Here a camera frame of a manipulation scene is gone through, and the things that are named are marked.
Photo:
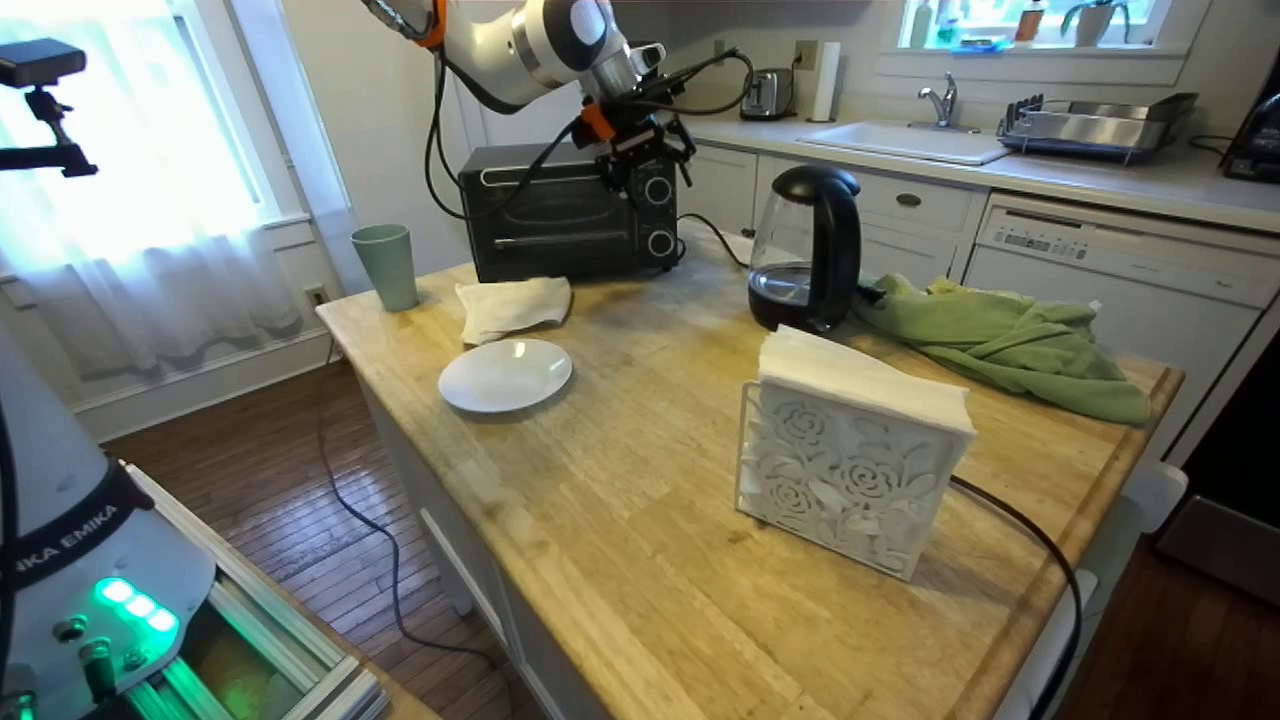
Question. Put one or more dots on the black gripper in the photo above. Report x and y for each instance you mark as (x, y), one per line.
(641, 115)

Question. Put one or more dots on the white-rimmed black oven knob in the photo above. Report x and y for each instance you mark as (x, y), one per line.
(660, 241)
(658, 188)

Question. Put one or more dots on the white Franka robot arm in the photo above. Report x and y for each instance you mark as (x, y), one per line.
(532, 46)

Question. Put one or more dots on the black toaster oven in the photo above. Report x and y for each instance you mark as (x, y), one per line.
(563, 222)

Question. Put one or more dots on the silver bread toaster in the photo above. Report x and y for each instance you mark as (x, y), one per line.
(770, 92)

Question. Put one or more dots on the white paper towel roll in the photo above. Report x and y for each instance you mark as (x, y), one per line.
(824, 83)

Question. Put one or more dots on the black glass electric kettle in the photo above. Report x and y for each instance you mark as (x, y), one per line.
(813, 253)

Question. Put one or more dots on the beige folded cloth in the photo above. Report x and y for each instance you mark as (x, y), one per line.
(513, 304)

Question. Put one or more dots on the white kitchen sink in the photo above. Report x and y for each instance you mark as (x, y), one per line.
(923, 141)

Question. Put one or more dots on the white round plate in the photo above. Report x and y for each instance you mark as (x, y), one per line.
(507, 379)

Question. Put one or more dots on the white base kitchen cabinets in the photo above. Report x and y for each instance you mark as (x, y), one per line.
(923, 222)

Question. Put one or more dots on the chrome sink faucet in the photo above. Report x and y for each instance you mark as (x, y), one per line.
(945, 105)

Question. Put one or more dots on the pale green plastic cup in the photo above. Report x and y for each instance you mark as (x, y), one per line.
(384, 265)

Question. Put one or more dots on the white soap bottle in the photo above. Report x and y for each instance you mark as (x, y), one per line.
(923, 24)

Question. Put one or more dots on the white paper napkins stack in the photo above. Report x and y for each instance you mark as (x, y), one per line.
(864, 380)

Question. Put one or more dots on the white framed kitchen window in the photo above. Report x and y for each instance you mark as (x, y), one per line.
(984, 17)

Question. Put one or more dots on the white ornate napkin holder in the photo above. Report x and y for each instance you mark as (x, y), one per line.
(842, 485)

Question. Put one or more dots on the small brown bottle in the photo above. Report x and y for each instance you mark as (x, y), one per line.
(1030, 23)

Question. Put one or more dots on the green dish towel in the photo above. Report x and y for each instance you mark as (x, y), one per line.
(1013, 346)

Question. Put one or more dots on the dark grey dish rack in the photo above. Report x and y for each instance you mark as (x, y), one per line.
(1095, 131)

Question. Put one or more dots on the small potted plant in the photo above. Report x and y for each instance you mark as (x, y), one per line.
(1095, 23)

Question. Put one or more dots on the white kitchen countertop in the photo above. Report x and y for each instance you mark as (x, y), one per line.
(1132, 181)

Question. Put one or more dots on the white dishwasher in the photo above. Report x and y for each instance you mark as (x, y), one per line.
(1132, 287)

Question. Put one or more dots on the white sheer curtain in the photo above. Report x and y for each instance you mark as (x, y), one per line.
(147, 265)

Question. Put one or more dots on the black coffee maker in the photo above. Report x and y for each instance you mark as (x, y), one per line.
(1260, 132)

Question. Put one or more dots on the black and steel stove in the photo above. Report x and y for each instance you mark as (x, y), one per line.
(1242, 454)

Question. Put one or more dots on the beige wall outlet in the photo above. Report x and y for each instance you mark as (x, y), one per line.
(801, 52)

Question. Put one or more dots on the aluminium robot stand frame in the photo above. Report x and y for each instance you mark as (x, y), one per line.
(293, 652)

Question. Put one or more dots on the black camera on mount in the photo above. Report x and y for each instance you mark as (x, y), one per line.
(41, 63)

